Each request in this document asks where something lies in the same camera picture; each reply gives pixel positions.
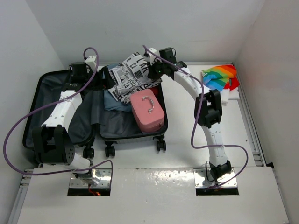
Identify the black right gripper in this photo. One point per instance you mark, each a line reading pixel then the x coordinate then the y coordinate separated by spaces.
pixel 152 74

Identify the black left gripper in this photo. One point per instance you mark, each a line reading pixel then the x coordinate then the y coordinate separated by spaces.
pixel 107 82

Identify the black white newspaper print shirt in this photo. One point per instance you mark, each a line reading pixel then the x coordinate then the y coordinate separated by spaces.
pixel 130 76

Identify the grey-blue cloth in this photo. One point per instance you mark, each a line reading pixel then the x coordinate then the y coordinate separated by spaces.
pixel 110 104

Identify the grey hard-shell suitcase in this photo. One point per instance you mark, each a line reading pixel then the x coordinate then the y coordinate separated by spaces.
pixel 92 118

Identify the pink vanity case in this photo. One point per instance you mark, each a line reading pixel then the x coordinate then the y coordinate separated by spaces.
pixel 147 111

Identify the rainbow striped garment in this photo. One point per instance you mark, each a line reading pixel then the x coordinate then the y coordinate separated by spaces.
pixel 220 77

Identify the red shirt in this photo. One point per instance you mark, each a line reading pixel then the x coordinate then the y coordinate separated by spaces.
pixel 155 90

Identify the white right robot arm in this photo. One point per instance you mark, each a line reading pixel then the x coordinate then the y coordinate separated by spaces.
pixel 207 111

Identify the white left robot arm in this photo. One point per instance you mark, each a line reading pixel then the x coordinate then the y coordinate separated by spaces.
pixel 51 141

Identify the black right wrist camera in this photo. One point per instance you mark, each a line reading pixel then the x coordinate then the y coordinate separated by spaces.
pixel 168 54

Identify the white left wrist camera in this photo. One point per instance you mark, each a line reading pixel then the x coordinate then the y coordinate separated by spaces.
pixel 92 61

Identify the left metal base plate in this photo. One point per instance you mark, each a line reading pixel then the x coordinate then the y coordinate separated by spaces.
pixel 96 182

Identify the metal base plate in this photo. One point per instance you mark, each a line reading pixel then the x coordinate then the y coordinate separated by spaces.
pixel 96 182
pixel 206 186

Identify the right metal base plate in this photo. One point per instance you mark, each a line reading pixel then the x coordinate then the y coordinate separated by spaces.
pixel 206 186

